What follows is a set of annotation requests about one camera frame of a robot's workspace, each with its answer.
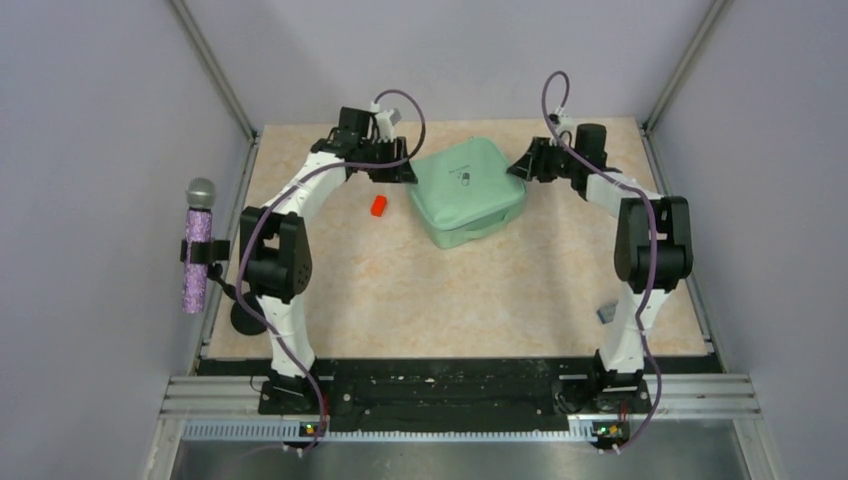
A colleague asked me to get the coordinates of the grey blue pill blister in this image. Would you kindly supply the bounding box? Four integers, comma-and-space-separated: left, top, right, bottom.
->
596, 301, 618, 325

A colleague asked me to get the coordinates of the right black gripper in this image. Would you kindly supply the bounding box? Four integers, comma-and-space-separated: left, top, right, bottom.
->
506, 138, 581, 185

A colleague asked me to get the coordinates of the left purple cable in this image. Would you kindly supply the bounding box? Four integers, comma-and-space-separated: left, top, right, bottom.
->
235, 88, 428, 458

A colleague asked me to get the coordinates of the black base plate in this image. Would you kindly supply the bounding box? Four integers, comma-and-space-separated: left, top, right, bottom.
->
258, 357, 651, 434

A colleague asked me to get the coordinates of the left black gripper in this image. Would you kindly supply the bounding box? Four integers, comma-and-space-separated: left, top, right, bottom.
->
359, 135, 418, 184

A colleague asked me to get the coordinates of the purple glitter microphone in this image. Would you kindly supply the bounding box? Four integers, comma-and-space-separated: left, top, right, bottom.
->
183, 177, 216, 314

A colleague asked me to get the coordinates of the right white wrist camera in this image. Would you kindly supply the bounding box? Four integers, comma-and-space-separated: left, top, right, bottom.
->
546, 106, 576, 145

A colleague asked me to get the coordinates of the mint green medicine case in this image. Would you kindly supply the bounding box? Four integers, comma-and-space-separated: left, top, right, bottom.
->
407, 137, 527, 249

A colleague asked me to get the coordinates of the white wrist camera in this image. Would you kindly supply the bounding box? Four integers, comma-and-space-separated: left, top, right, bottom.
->
546, 106, 576, 145
370, 102, 402, 143

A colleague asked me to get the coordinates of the black microphone stand base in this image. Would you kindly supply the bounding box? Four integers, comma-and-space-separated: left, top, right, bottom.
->
230, 292, 267, 336

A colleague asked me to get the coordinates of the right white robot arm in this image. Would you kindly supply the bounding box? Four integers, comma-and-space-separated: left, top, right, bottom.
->
507, 123, 694, 412

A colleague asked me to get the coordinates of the purple cable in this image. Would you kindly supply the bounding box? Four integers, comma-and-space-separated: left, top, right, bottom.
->
540, 70, 664, 456
235, 88, 428, 458

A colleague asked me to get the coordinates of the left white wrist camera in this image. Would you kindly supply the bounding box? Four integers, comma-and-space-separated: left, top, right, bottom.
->
370, 102, 402, 143

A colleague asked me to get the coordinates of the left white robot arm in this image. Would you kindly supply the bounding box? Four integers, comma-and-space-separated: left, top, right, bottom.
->
236, 104, 417, 414

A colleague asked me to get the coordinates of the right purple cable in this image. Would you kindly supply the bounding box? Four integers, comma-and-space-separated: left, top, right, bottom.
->
540, 70, 664, 456

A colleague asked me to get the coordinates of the orange red small box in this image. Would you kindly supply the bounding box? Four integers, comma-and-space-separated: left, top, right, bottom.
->
370, 195, 388, 217

